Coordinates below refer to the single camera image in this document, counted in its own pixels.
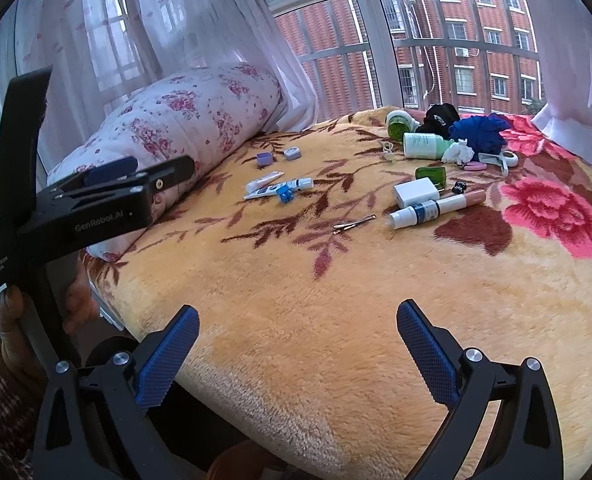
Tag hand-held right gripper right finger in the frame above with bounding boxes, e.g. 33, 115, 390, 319
386, 300, 564, 480

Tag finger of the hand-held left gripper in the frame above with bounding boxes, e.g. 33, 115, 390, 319
51, 156, 139, 196
56, 156, 197, 201

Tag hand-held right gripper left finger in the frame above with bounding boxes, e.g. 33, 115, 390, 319
31, 305, 211, 480

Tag person's left hand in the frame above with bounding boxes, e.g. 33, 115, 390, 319
0, 260, 99, 386

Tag white pink floral rolled quilt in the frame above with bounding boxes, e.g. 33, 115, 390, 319
48, 62, 283, 262

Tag small white tube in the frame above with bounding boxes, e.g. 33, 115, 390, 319
245, 171, 285, 194

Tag white blue toothpaste tube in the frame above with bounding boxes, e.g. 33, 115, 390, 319
243, 178, 315, 201

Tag white blue spray bottle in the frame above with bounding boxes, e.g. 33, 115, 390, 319
388, 199, 442, 229

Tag metal tweezers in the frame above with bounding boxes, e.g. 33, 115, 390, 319
333, 214, 377, 234

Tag pink white tube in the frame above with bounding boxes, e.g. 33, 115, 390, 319
435, 188, 487, 216

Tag white rectangular box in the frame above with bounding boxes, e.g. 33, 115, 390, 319
393, 178, 439, 210

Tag sheer white curtain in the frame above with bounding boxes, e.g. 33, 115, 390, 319
0, 0, 321, 161
506, 0, 592, 131

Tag small green glass jar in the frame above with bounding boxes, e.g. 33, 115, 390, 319
415, 165, 447, 191

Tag crumpled white tissue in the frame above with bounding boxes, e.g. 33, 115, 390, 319
443, 139, 477, 165

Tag blue cloth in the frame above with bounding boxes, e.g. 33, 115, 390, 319
448, 113, 507, 154

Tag green glass bottle white cap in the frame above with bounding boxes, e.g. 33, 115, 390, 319
385, 109, 419, 140

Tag black cloth pouch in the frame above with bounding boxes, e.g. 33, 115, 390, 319
423, 103, 459, 136

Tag white folded cloth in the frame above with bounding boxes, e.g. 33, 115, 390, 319
532, 102, 592, 144

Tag red brick building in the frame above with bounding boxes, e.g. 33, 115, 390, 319
276, 0, 546, 116

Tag white window frame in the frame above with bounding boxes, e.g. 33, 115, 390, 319
246, 0, 546, 126

